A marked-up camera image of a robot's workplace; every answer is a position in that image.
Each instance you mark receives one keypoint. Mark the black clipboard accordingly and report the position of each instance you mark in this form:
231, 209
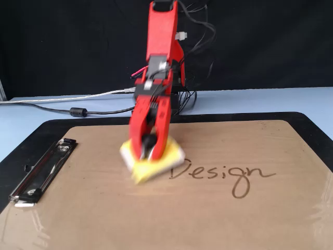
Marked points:
15, 156

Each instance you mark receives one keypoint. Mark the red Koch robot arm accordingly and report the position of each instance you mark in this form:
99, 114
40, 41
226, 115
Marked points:
161, 31

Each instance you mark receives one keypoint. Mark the brown glossy writing sheet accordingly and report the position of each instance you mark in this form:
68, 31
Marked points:
166, 213

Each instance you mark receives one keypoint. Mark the yellow taped sponge with knob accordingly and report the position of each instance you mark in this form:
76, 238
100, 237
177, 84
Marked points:
151, 172

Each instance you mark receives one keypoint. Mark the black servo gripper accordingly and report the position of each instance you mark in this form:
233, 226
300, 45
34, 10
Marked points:
152, 89

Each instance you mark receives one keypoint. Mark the black fabric backdrop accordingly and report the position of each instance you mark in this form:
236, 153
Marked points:
52, 39

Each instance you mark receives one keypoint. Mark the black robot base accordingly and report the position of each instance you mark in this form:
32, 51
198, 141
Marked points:
175, 104

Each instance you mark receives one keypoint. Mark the grey metal frame post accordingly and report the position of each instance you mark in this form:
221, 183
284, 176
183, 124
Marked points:
2, 91

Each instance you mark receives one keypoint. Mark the metal clipboard clip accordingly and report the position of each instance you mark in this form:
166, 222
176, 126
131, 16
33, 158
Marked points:
39, 177

